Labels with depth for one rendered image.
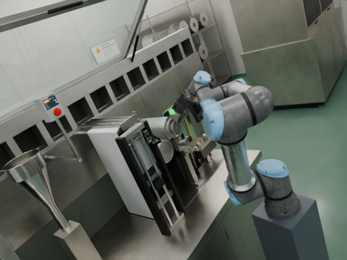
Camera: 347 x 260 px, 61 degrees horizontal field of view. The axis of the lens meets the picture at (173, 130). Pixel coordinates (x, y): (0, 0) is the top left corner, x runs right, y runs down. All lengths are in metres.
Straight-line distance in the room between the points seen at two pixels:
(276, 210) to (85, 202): 0.97
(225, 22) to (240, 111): 5.53
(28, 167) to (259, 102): 0.84
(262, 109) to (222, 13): 5.52
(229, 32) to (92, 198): 5.24
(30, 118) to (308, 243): 1.36
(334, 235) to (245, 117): 1.73
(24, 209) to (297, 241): 1.20
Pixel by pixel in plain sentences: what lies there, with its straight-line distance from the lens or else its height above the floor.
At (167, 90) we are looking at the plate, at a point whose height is 1.33.
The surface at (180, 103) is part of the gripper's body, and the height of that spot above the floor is 1.39.
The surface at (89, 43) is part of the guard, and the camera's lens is 1.53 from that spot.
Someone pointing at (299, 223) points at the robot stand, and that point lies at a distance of 1.36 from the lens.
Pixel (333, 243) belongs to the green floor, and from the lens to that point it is 2.48.
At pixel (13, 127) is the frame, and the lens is 1.50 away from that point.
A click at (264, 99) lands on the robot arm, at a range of 0.95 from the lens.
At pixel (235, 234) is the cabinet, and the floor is 0.65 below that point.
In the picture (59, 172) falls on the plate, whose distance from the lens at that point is 1.59.
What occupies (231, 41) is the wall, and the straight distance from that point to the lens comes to 6.46.
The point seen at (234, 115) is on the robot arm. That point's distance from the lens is 0.92.
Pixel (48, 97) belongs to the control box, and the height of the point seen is 1.70.
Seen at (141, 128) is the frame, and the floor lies 1.42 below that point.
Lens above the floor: 1.83
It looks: 21 degrees down
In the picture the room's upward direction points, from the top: 22 degrees counter-clockwise
